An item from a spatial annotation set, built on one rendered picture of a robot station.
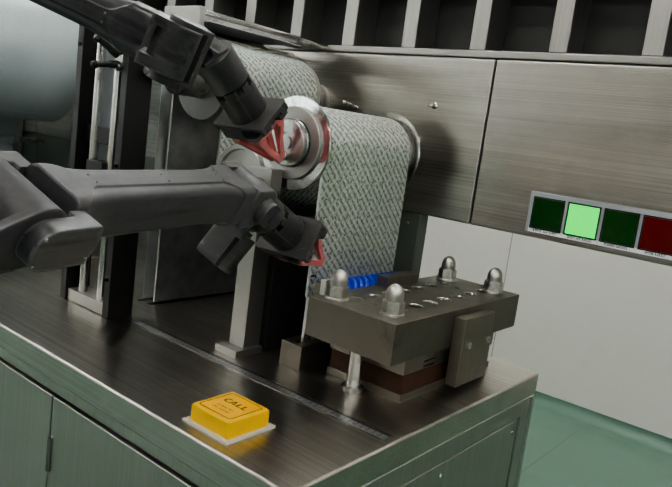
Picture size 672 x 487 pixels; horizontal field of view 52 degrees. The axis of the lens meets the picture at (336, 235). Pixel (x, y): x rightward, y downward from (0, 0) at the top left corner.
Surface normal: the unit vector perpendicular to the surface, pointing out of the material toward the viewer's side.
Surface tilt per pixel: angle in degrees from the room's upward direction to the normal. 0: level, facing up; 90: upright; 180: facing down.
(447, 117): 90
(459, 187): 90
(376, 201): 90
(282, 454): 0
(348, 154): 90
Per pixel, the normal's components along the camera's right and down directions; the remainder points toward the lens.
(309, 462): 0.13, -0.98
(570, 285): -0.63, 0.04
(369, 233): 0.77, 0.20
